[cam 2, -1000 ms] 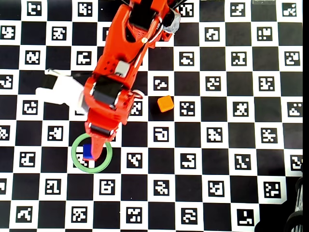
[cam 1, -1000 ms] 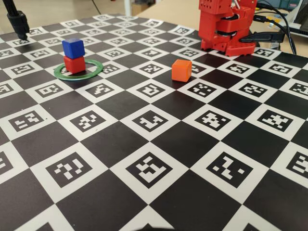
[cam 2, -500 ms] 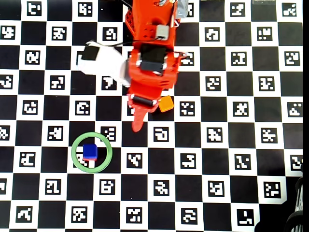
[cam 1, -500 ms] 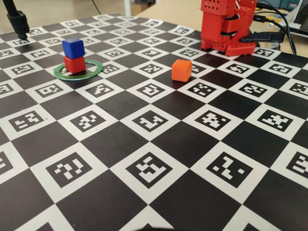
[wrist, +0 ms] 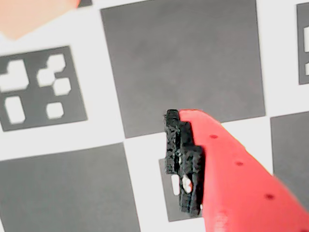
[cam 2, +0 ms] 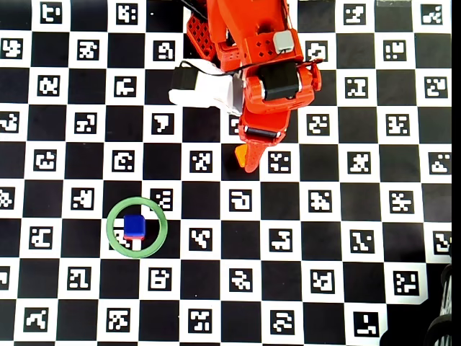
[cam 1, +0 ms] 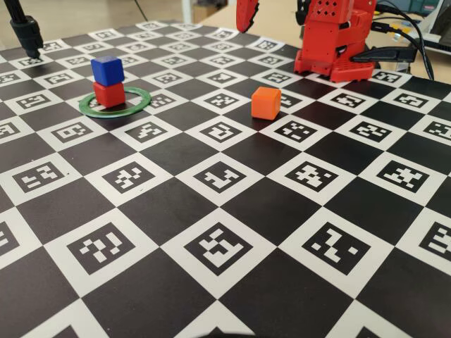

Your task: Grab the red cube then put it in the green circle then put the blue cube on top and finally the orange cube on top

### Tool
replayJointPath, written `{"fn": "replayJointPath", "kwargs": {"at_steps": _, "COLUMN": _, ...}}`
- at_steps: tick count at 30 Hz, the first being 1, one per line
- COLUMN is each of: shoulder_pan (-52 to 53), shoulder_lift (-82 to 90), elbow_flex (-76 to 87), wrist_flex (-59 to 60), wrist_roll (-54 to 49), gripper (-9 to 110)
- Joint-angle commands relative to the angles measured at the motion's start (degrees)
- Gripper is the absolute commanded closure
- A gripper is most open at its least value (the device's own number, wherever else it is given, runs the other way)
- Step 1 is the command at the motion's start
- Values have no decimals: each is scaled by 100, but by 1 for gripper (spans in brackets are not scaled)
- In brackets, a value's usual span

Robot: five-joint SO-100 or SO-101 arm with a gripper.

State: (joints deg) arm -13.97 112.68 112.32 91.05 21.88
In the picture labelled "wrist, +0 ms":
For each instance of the black white marker mat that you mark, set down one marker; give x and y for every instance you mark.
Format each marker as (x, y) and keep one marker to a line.
(183, 60)

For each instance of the orange cube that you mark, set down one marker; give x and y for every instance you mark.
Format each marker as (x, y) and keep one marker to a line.
(29, 17)

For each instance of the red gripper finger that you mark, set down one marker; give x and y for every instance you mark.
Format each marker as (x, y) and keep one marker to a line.
(229, 181)

